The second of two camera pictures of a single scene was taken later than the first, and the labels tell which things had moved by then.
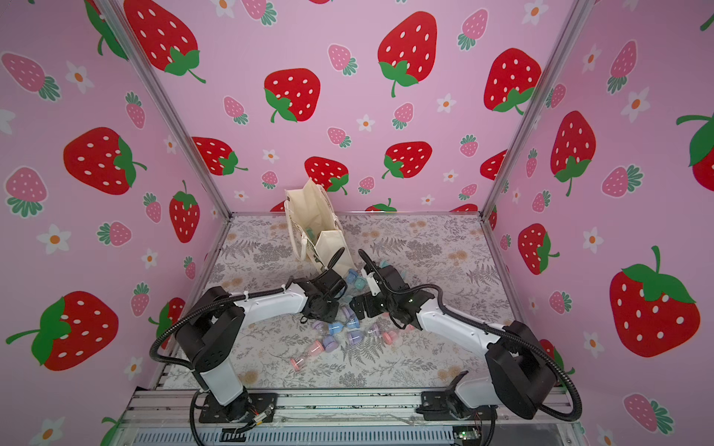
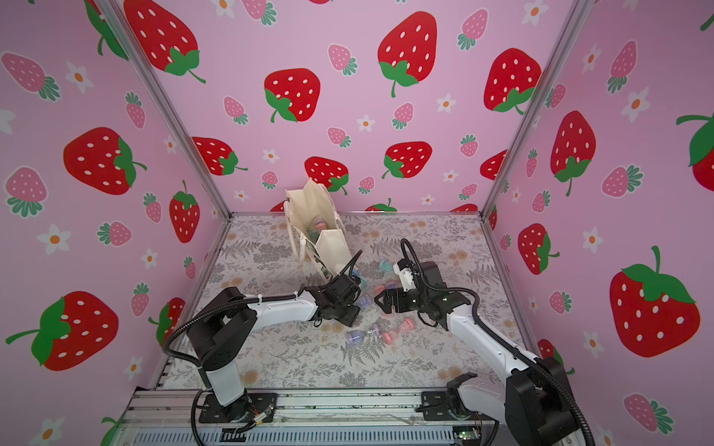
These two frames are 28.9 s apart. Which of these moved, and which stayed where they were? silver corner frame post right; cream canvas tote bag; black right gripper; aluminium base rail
Moved: black right gripper
Stayed: silver corner frame post right; cream canvas tote bag; aluminium base rail
